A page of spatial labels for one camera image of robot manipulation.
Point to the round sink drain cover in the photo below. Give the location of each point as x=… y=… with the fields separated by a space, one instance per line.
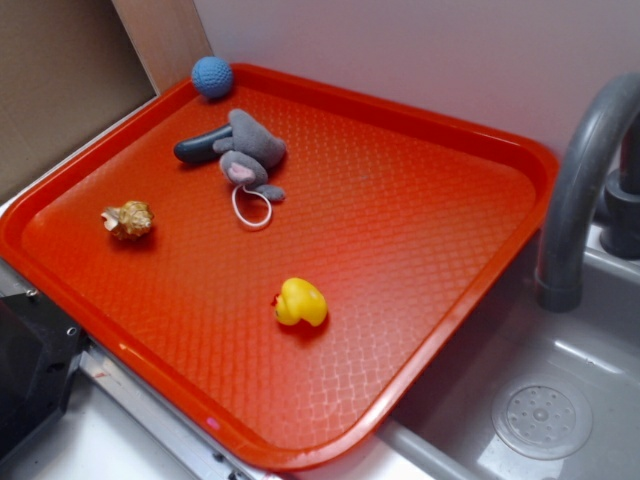
x=542 y=419

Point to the grey curved faucet spout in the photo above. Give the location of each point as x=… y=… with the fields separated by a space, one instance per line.
x=578 y=195

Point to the gold seashell figurine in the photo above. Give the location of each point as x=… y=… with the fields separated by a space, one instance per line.
x=130 y=221

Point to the brown cardboard panel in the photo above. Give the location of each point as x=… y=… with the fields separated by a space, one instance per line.
x=68 y=72

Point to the dark grey faucet knob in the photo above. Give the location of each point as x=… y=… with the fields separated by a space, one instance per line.
x=620 y=237

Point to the blue textured ball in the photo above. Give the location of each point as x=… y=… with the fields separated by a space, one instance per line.
x=212 y=77

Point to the light wooden board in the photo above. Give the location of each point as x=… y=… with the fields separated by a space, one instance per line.
x=168 y=37

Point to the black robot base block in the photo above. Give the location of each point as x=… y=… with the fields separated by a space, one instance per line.
x=40 y=353

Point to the grey plastic sink basin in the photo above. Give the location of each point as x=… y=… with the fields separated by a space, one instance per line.
x=443 y=423

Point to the orange plastic tray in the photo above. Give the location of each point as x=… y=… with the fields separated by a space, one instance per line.
x=401 y=218

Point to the dark grey plastic handle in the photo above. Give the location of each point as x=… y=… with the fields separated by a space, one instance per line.
x=200 y=149

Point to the grey plush mouse toy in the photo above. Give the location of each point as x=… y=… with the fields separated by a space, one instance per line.
x=247 y=156

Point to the yellow rubber duck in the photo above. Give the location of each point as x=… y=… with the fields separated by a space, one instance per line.
x=299 y=300

